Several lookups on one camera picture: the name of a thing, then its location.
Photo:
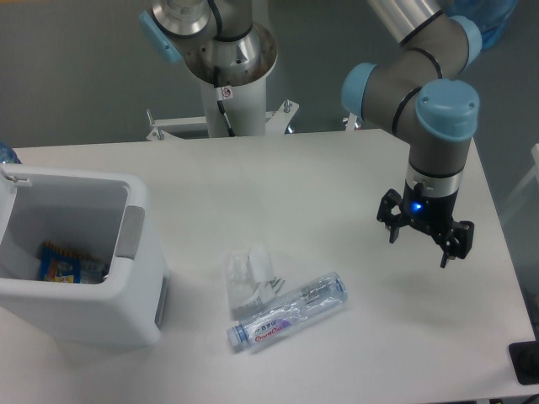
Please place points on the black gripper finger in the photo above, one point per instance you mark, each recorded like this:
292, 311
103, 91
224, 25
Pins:
390, 214
455, 241

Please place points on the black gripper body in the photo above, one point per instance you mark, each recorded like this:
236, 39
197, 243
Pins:
430, 215

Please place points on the clear plastic water bottle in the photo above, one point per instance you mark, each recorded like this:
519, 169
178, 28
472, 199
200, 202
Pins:
289, 313

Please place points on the clear plastic wrapper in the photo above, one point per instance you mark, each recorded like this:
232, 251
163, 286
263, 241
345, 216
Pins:
250, 281

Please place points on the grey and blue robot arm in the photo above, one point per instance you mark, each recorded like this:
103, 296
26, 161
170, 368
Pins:
418, 99

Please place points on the white trash can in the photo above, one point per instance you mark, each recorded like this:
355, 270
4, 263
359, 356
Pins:
103, 215

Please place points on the black device at table edge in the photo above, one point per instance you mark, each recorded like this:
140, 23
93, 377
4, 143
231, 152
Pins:
524, 357

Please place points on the blue snack packet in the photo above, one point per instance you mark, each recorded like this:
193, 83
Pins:
66, 266

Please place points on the blue bottle at left edge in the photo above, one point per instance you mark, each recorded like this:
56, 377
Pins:
8, 154

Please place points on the white frame at right edge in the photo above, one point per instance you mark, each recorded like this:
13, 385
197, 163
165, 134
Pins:
522, 192

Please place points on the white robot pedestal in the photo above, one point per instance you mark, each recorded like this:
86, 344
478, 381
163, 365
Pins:
232, 78

